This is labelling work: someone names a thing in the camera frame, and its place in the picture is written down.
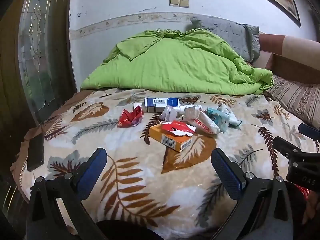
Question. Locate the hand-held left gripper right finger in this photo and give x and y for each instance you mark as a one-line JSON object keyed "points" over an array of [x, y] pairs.
{"points": [[226, 172]]}

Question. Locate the white packet with red print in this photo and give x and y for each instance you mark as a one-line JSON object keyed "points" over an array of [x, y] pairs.
{"points": [[207, 125]]}

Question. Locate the torn red white packet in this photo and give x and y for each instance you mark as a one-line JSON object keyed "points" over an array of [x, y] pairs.
{"points": [[175, 127]]}

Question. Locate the beige wall switch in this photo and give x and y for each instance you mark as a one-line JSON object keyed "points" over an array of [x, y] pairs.
{"points": [[174, 2], [184, 2]]}

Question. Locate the small crumpled clear plastic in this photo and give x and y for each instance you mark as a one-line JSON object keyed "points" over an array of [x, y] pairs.
{"points": [[170, 112]]}

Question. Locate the wooden door with glass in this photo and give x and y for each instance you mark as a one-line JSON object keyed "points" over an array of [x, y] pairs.
{"points": [[37, 42]]}

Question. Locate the white spray bottle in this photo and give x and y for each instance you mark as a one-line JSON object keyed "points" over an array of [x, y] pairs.
{"points": [[185, 108]]}

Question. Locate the teal tissue pack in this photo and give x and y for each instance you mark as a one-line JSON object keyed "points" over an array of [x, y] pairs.
{"points": [[216, 117]]}

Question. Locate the crumpled red wrapper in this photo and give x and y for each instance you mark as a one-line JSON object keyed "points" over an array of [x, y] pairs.
{"points": [[130, 117]]}

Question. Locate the orange box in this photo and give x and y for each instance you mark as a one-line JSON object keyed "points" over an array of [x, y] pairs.
{"points": [[162, 136]]}

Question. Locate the person's red clothing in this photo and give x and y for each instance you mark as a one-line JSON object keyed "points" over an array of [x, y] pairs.
{"points": [[305, 192]]}

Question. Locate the person's right forearm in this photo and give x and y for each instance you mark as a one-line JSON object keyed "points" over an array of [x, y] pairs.
{"points": [[313, 211]]}

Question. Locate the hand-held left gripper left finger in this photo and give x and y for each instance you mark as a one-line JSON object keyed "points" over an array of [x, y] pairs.
{"points": [[92, 172]]}

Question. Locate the person's black trousers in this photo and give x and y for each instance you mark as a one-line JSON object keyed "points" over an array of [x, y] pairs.
{"points": [[125, 232]]}

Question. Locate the striped beige pillow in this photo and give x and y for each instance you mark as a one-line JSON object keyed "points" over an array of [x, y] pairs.
{"points": [[297, 97]]}

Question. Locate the grey quilted pillow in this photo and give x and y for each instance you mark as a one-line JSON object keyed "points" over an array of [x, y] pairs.
{"points": [[230, 35]]}

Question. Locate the blue and white box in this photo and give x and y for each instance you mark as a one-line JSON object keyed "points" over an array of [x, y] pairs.
{"points": [[160, 101]]}

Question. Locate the black phone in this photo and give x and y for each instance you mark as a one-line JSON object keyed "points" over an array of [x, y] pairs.
{"points": [[35, 152]]}

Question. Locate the green quilt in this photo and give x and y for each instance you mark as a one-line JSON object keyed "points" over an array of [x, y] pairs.
{"points": [[175, 62]]}

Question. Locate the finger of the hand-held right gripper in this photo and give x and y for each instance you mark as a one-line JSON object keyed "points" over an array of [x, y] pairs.
{"points": [[310, 131], [285, 146]]}

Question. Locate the white knit glove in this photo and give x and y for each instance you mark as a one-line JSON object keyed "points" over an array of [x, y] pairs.
{"points": [[233, 121]]}

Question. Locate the leaf printed blanket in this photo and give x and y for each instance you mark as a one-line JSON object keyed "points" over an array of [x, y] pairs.
{"points": [[140, 180]]}

